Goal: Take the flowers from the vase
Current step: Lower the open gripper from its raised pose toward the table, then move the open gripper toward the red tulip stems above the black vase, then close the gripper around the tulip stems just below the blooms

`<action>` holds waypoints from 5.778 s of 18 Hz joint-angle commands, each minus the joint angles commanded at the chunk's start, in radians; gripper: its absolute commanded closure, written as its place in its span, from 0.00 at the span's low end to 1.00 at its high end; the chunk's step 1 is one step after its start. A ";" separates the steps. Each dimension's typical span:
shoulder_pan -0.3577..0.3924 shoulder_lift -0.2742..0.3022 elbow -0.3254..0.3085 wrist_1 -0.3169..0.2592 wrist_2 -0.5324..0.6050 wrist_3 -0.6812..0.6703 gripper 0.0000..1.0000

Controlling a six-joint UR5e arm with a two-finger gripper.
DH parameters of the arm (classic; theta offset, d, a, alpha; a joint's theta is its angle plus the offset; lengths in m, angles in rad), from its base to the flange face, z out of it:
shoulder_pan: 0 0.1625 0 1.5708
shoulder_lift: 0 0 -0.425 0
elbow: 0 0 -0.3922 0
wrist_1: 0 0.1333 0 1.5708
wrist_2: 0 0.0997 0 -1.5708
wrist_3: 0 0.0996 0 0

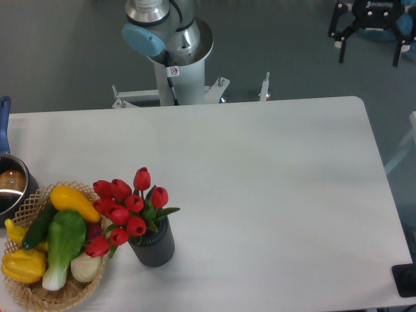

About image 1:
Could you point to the yellow squash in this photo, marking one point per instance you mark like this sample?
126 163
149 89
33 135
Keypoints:
65 197

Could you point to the blue handled saucepan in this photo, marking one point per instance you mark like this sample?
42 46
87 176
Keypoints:
17 183

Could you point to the black device at table edge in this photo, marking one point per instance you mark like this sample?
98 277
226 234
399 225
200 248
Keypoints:
404 277

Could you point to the green bok choy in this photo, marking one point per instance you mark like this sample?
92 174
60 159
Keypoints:
67 232

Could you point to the dark grey ribbed vase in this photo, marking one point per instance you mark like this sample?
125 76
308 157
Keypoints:
155 249

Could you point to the white frame at right edge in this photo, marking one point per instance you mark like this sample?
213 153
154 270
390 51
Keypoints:
404 147

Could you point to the red tulip bouquet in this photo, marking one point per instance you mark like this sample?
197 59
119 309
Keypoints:
136 213

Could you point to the dark green cucumber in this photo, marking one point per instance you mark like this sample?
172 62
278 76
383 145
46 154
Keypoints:
38 230

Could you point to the yellow bell pepper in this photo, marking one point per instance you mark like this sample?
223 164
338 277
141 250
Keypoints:
24 266

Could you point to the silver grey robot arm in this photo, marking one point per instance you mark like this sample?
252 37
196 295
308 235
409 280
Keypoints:
153 24

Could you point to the white garlic bulb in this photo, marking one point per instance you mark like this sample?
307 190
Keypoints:
84 268

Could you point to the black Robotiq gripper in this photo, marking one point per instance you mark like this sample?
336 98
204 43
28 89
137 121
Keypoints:
374 14

